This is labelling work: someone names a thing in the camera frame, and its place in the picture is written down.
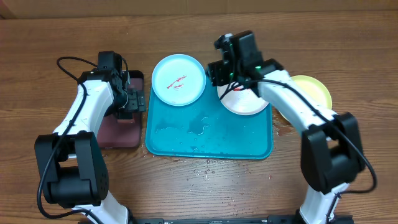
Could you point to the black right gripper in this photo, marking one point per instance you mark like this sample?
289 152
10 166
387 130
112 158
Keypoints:
217 76

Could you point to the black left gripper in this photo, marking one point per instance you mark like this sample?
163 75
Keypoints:
138 102

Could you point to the light blue plate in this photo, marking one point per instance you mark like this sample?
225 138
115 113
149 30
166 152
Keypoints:
178 80

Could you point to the yellow green plate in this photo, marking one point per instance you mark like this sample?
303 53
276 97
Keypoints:
314 88

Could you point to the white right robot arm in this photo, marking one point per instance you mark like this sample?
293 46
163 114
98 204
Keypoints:
331 151

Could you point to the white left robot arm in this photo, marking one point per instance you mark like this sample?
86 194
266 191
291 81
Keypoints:
73 174

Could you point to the dark red water tray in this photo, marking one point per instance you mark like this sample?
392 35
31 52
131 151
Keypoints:
112 134

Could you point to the teal plastic tray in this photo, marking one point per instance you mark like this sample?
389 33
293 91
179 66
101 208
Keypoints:
205 128

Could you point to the pink white plate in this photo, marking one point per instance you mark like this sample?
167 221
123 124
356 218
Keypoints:
243 102

